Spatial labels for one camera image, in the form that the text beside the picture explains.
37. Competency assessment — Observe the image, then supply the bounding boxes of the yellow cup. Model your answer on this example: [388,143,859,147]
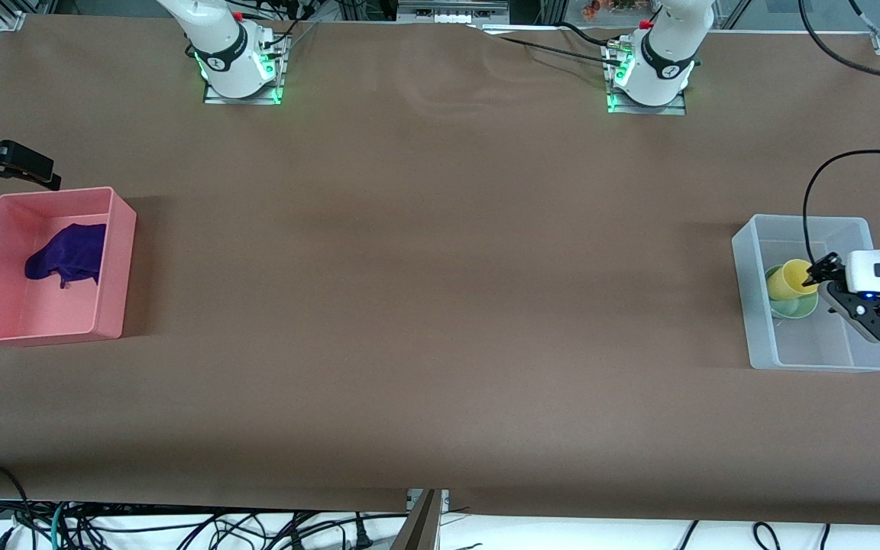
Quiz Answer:
[766,259,819,303]

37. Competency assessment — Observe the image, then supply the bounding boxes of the pale green bowl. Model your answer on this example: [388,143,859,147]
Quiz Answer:
[764,264,820,320]

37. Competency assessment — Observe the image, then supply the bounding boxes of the purple cloth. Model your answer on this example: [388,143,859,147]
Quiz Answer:
[24,223,108,289]

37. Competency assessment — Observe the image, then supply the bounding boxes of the clear plastic bin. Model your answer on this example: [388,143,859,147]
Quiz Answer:
[731,214,880,373]

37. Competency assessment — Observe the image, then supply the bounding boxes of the pink plastic bin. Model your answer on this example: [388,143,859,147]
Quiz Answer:
[0,186,138,346]

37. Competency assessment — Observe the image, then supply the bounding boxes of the colourful background items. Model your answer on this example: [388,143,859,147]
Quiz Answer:
[581,0,655,20]

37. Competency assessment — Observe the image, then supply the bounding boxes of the brown table cover sheet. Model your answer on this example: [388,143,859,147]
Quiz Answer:
[0,14,880,528]

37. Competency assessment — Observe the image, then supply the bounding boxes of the white power strip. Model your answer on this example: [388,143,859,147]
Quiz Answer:
[396,0,511,25]

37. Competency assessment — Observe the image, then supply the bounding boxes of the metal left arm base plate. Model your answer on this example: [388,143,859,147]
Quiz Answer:
[607,42,687,115]

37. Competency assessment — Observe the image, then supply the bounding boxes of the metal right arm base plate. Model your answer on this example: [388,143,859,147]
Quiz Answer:
[203,34,286,105]

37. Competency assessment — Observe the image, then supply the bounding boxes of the black right base cable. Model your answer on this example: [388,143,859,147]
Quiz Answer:
[260,0,320,54]

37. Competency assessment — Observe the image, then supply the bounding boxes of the short black base cable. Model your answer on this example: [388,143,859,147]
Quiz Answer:
[558,21,626,49]

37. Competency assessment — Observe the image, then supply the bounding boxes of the long black base cable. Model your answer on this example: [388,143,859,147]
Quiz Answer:
[471,23,628,70]

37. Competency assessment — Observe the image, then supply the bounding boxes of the thin black floor cable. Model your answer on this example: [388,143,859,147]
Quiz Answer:
[66,510,410,550]

